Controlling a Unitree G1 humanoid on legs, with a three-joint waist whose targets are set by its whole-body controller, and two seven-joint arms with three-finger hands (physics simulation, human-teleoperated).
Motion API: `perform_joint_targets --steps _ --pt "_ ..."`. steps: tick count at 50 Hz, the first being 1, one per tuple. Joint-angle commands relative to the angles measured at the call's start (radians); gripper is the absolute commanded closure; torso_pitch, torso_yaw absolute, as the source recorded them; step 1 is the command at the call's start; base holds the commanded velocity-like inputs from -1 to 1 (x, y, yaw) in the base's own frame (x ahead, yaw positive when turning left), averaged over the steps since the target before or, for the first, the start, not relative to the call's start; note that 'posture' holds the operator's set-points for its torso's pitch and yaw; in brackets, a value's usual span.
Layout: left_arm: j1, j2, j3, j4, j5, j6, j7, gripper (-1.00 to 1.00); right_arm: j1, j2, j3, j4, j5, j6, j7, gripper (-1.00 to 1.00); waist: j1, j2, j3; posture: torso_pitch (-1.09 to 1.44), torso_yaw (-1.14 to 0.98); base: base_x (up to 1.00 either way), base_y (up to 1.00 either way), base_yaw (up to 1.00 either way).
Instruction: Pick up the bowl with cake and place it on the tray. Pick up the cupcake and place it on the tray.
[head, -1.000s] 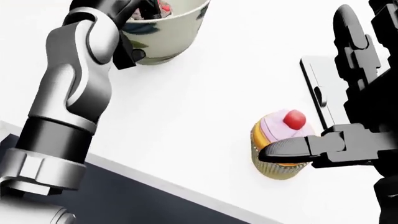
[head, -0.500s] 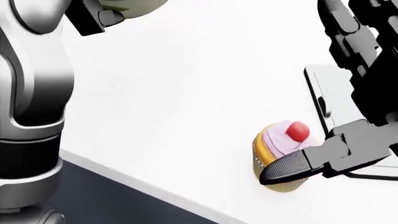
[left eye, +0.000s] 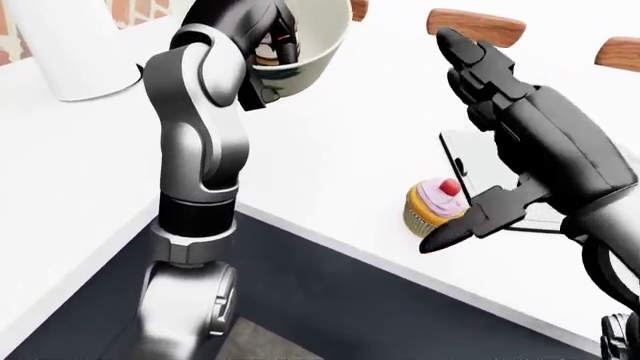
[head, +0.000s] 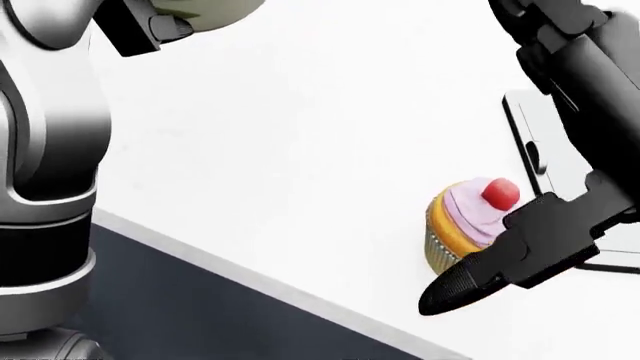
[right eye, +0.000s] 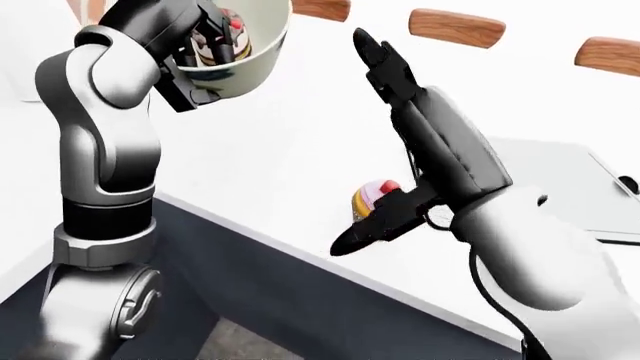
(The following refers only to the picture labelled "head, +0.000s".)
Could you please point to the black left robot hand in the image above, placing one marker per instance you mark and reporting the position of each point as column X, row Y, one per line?
column 137, row 30

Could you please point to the pink frosted cupcake with cherry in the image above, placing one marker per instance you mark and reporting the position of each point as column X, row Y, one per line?
column 462, row 221

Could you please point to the pale green bowl with cake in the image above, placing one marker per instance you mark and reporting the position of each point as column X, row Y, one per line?
column 225, row 13

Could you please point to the white tray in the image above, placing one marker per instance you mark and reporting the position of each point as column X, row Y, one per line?
column 542, row 135

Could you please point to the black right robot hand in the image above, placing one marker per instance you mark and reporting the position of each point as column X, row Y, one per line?
column 600, row 112

